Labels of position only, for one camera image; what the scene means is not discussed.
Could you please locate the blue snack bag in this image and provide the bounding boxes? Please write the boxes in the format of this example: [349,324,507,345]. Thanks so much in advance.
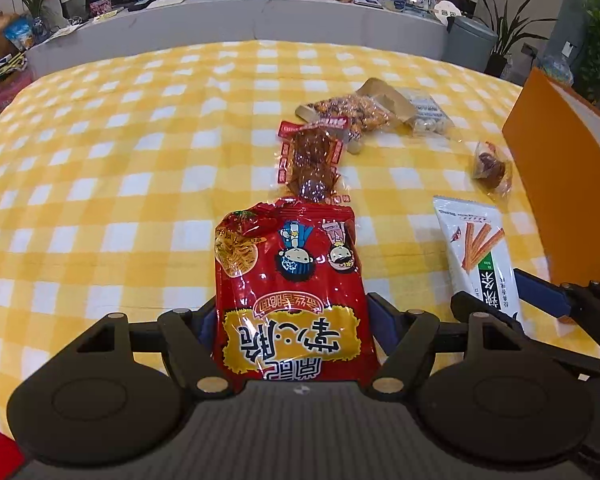
[5,22,34,51]

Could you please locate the clear packet with white label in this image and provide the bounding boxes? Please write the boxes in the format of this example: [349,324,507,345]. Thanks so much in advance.
[395,87,453,137]

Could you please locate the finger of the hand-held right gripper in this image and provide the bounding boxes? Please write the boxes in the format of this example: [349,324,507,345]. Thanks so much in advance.
[450,290,523,333]
[512,267,600,361]

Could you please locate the grey marble TV console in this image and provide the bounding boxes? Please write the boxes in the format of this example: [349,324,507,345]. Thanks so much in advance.
[27,0,451,86]

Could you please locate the white round hand fan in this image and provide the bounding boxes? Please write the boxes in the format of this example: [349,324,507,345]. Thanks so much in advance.
[432,0,463,24]

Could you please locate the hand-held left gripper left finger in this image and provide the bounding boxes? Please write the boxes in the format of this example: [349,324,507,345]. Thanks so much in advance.
[75,300,233,397]

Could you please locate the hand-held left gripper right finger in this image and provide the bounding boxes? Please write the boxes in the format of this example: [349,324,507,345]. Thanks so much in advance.
[367,294,526,397]

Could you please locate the long-leaf potted plant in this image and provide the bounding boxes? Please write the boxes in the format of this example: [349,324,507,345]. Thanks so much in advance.
[472,0,557,78]

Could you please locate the blue water jug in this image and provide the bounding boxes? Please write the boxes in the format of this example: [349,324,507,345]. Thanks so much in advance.
[537,52,574,86]

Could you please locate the brown paper peanut packet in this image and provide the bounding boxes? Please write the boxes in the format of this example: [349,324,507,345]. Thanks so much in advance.
[295,77,418,156]

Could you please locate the orange cardboard box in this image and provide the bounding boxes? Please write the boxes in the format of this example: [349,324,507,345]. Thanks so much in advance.
[502,67,600,286]

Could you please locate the red cartoon noodle snack packet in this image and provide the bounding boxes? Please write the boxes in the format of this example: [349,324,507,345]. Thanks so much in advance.
[212,197,381,395]

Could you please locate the pink basket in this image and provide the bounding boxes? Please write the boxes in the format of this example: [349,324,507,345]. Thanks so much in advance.
[0,67,34,111]

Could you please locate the clear red-edged meat snack packet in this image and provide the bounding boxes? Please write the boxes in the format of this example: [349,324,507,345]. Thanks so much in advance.
[276,120,348,207]

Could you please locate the white green stick snack packet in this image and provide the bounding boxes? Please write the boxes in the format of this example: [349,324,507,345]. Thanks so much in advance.
[432,195,526,336]

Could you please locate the yellow checked tablecloth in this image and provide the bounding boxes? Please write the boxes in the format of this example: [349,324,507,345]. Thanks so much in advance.
[0,40,600,441]

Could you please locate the grey trash can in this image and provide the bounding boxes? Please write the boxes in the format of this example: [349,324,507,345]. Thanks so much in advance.
[447,15,499,72]

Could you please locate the small brown date packet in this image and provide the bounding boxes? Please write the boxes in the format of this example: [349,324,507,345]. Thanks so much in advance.
[472,141,514,198]

